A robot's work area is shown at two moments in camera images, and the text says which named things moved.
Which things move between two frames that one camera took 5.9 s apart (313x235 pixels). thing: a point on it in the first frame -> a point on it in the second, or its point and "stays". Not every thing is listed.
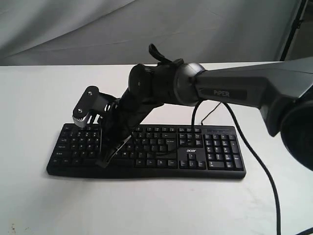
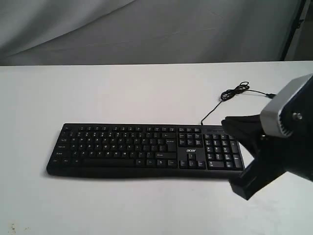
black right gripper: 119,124 -> 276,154
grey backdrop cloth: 64,33 stays
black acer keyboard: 164,151 stays
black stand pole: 296,24 stays
